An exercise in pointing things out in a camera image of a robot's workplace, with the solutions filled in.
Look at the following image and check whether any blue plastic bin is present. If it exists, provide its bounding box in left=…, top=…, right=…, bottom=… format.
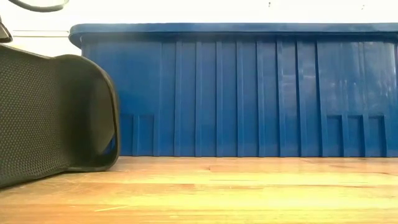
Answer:
left=68, top=22, right=398, bottom=157

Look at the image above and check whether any black left wrist camera cable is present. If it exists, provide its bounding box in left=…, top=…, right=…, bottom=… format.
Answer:
left=7, top=0, right=70, bottom=13

